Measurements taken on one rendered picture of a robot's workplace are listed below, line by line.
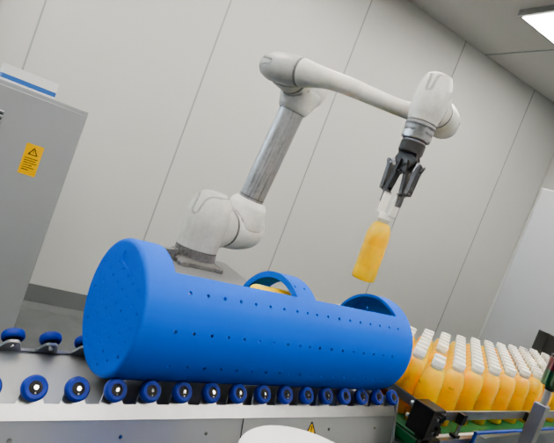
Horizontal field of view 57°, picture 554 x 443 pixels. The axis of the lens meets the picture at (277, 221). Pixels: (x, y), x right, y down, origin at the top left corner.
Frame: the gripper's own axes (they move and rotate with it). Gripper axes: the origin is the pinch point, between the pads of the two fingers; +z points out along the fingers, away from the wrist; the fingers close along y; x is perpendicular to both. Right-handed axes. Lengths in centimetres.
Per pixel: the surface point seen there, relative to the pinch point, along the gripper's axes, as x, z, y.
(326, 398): -14, 54, 16
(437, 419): 19, 53, 29
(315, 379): -23, 49, 17
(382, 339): -3.7, 35.5, 18.0
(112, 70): -5, -29, -273
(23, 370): -87, 58, 3
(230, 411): -45, 58, 17
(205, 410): -52, 58, 16
